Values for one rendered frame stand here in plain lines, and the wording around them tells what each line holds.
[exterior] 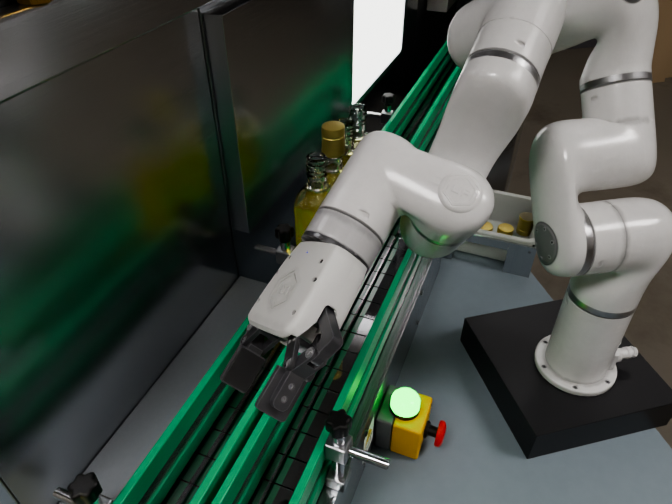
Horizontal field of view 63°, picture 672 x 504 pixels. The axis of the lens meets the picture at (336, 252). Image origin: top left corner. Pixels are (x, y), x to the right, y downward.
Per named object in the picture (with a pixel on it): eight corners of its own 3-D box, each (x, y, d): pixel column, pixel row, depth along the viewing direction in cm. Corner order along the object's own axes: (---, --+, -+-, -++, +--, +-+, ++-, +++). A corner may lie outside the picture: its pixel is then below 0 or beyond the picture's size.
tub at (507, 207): (443, 210, 134) (448, 180, 128) (538, 230, 128) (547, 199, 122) (425, 252, 121) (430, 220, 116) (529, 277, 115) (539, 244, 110)
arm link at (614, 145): (671, 76, 68) (549, 86, 66) (684, 268, 69) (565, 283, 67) (621, 94, 77) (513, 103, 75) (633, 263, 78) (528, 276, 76)
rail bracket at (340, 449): (334, 464, 69) (333, 400, 61) (389, 484, 67) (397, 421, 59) (322, 492, 66) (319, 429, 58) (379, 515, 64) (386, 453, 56)
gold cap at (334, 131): (319, 147, 83) (319, 121, 80) (342, 145, 84) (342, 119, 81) (323, 159, 81) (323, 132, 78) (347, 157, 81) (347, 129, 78)
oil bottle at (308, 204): (311, 278, 96) (307, 172, 82) (341, 286, 94) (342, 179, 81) (297, 299, 92) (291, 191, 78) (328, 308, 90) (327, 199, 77)
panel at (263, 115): (392, 53, 155) (401, -87, 134) (402, 54, 154) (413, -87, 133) (233, 229, 90) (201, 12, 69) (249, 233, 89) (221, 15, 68)
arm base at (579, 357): (603, 329, 96) (632, 260, 86) (649, 386, 86) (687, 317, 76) (520, 342, 94) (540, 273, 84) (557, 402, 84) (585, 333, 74)
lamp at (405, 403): (394, 391, 84) (395, 379, 82) (423, 400, 83) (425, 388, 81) (385, 415, 81) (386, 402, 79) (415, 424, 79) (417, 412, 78)
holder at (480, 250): (422, 208, 136) (425, 181, 131) (536, 232, 128) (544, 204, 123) (402, 248, 123) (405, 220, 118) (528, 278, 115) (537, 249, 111)
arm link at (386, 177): (481, 209, 61) (514, 177, 52) (438, 290, 58) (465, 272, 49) (363, 143, 62) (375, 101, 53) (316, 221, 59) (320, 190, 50)
